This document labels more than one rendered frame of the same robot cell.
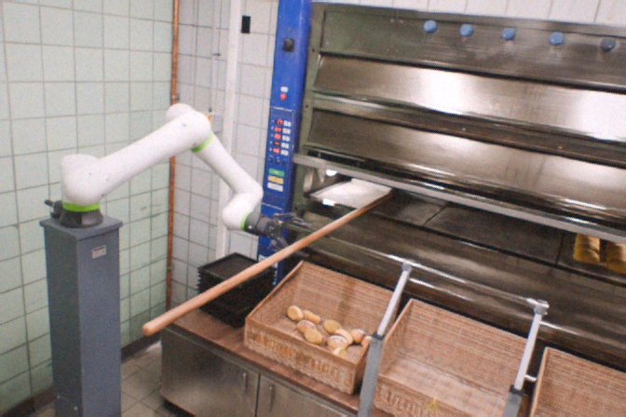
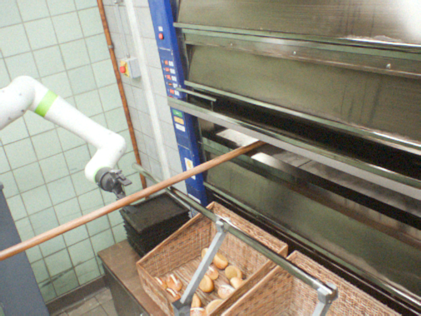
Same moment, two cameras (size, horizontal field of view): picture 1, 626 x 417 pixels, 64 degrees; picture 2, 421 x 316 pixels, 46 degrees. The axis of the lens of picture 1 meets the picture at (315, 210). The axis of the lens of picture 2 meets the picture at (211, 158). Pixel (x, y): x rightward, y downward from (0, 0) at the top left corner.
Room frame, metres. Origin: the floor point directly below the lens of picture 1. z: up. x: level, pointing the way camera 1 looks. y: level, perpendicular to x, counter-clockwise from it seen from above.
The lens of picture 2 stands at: (0.56, -1.17, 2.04)
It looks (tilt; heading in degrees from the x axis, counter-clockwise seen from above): 24 degrees down; 33
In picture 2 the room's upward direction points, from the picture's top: 10 degrees counter-clockwise
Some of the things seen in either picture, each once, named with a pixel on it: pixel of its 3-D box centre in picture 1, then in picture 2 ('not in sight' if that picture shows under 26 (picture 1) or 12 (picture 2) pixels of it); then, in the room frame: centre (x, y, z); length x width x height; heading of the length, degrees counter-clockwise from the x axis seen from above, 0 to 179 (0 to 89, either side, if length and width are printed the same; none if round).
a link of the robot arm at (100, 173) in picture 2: (257, 223); (108, 179); (1.90, 0.23, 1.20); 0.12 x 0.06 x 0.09; 153
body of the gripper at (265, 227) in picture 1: (271, 229); (114, 184); (1.86, 0.17, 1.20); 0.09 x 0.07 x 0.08; 63
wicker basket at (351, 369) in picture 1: (323, 319); (210, 268); (2.03, -0.10, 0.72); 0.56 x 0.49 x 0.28; 63
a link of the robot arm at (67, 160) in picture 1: (80, 181); not in sight; (1.69, 0.85, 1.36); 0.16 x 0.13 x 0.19; 30
